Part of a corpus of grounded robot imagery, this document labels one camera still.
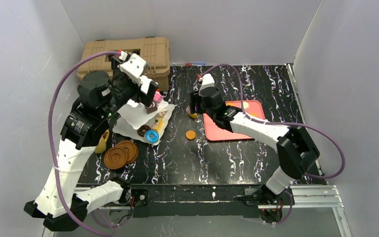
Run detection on white round cake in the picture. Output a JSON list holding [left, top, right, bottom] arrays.
[[243, 101, 249, 110]]

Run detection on blue donut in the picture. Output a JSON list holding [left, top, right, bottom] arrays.
[[144, 129, 159, 144]]

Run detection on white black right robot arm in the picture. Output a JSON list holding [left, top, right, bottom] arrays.
[[189, 87, 320, 197]]

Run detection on pink cake slice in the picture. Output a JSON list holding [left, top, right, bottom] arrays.
[[153, 91, 164, 103]]

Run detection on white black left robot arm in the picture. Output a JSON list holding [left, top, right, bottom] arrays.
[[24, 71, 158, 232]]

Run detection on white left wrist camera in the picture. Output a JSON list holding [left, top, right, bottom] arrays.
[[119, 53, 148, 86]]

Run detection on aluminium frame rail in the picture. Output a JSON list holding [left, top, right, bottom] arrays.
[[49, 185, 344, 210]]

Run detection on tan plastic tool case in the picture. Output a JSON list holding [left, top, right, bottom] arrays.
[[81, 37, 170, 91]]

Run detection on chocolate donut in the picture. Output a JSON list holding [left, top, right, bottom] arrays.
[[137, 124, 151, 137]]

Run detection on white three-tier cake stand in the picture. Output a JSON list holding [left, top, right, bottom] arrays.
[[112, 101, 175, 146]]

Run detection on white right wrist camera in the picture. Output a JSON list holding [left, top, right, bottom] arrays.
[[198, 74, 215, 95]]

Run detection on round orange waffle cookie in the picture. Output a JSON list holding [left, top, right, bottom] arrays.
[[186, 130, 196, 140]]

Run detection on stack of brown wooden coasters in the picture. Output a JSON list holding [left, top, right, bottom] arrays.
[[103, 140, 139, 170]]

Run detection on yellow mug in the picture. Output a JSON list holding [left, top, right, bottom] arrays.
[[94, 129, 110, 154]]

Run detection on yellow cake slice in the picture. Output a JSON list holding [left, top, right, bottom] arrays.
[[189, 114, 198, 119]]

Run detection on pink serving tray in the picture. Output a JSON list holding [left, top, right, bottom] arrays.
[[203, 100, 265, 142]]

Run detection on yellow cake with cherry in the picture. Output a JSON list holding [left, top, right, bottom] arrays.
[[152, 117, 163, 133]]

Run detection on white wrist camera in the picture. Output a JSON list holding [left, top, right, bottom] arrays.
[[119, 53, 148, 86], [198, 74, 215, 95]]

